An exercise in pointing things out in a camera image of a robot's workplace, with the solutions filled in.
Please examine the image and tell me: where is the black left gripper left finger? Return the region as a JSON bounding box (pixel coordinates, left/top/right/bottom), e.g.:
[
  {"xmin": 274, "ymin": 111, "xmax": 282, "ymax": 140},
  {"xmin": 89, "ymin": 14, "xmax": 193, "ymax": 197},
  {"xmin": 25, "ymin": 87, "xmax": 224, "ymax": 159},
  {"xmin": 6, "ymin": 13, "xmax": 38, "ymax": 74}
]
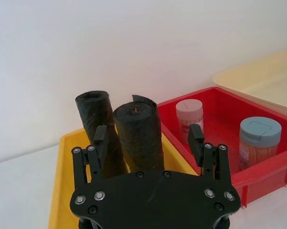
[{"xmin": 71, "ymin": 125, "xmax": 107, "ymax": 185}]

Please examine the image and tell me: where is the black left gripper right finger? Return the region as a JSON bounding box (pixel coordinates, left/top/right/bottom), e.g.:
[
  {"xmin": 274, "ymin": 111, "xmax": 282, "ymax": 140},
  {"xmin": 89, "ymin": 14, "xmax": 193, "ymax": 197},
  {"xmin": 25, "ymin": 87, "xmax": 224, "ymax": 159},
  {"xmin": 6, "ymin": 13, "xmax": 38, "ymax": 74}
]
[{"xmin": 187, "ymin": 124, "xmax": 232, "ymax": 186}]

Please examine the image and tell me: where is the yellow plastic bin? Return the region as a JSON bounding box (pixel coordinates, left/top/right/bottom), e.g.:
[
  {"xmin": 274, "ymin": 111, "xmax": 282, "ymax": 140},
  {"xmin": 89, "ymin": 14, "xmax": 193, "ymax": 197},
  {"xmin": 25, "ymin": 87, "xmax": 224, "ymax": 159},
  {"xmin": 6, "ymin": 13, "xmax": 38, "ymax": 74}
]
[{"xmin": 48, "ymin": 128, "xmax": 199, "ymax": 229}]

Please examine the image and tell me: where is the red plastic bin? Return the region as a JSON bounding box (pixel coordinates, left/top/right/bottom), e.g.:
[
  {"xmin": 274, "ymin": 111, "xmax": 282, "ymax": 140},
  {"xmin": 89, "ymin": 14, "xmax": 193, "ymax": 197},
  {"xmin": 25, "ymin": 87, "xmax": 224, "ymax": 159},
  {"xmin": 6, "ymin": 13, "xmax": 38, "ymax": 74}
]
[{"xmin": 157, "ymin": 86, "xmax": 287, "ymax": 209}]

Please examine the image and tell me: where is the toothpick jar with grey-blue lid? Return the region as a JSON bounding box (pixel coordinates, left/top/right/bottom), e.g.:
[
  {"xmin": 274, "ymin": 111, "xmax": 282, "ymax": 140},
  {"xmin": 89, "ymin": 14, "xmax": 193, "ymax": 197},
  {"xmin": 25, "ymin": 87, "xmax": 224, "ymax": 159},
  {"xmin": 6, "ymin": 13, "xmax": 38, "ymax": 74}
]
[{"xmin": 238, "ymin": 116, "xmax": 283, "ymax": 171}]

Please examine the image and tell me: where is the black garbage bag roll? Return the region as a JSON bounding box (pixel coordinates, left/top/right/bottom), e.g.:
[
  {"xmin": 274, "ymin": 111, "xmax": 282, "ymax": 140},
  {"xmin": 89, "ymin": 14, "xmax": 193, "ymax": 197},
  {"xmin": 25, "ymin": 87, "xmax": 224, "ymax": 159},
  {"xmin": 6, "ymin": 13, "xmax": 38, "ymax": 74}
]
[
  {"xmin": 113, "ymin": 94, "xmax": 164, "ymax": 173},
  {"xmin": 74, "ymin": 90, "xmax": 130, "ymax": 179}
]

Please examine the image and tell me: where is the toothpick jar with white lid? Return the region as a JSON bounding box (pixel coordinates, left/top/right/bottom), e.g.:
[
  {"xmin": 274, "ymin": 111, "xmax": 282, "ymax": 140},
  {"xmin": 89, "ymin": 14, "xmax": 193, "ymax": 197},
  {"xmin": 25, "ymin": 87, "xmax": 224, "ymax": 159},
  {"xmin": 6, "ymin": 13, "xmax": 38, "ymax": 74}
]
[{"xmin": 176, "ymin": 99, "xmax": 204, "ymax": 144}]

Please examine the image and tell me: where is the cream plastic bin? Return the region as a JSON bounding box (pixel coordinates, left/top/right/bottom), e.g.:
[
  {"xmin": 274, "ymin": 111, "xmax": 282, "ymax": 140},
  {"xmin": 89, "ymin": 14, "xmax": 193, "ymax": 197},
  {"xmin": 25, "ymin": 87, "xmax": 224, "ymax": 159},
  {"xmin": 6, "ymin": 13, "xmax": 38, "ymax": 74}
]
[{"xmin": 212, "ymin": 47, "xmax": 287, "ymax": 115}]

